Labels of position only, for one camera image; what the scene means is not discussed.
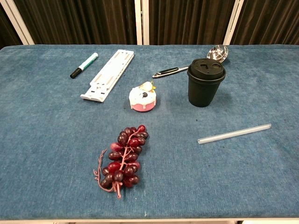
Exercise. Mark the white frame post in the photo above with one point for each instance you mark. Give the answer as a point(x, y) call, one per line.
point(233, 22)
point(17, 22)
point(141, 22)

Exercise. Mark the white plastic folding stand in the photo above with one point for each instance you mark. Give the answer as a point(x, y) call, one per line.
point(109, 73)

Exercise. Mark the red artificial grape bunch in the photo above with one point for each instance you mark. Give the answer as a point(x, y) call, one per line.
point(128, 149)

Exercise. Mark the black cup with lid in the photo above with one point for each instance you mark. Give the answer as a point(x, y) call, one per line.
point(203, 91)

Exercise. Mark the blue fabric table cover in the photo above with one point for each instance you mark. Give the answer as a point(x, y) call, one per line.
point(46, 140)

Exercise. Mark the pink and white toy cake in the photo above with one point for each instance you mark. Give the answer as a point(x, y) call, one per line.
point(142, 100)

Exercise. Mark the dark pleated curtain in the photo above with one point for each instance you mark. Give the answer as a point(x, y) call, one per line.
point(187, 21)
point(7, 30)
point(81, 21)
point(268, 21)

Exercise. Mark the clear plastic straw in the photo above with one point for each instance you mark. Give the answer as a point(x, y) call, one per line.
point(233, 134)

